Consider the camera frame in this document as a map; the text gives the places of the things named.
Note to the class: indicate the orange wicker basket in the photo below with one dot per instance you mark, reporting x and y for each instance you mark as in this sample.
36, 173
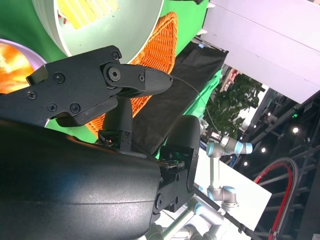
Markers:
160, 45

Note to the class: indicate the pale green bowl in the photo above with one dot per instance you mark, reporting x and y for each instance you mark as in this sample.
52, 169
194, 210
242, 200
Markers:
112, 32

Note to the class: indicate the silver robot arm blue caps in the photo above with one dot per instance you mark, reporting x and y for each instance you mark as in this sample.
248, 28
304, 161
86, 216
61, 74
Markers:
212, 175
207, 213

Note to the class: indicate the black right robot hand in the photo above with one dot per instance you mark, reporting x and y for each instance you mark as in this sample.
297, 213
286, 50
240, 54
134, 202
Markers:
75, 187

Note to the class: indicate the white table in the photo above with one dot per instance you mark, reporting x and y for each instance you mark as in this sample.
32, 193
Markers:
245, 195

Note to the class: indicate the orange striped croissant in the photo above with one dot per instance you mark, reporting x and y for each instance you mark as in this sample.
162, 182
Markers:
12, 67

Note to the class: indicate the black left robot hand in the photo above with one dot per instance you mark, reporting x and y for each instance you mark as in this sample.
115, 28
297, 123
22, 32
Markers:
198, 2

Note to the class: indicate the white partition wall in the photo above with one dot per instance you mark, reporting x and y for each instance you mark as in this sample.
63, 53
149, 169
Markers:
262, 37

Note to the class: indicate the black backdrop curtain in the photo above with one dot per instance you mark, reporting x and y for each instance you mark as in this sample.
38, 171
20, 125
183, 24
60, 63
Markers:
195, 65

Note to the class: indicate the green tablecloth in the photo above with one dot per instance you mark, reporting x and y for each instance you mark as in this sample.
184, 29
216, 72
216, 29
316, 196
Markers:
15, 20

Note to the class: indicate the yellow cake slice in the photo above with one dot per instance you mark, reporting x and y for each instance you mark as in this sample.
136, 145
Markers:
85, 10

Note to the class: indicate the lavender plate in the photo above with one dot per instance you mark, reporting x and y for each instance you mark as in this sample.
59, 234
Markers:
37, 60

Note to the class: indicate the green leafy plant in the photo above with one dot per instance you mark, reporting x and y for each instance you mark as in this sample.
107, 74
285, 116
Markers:
232, 105

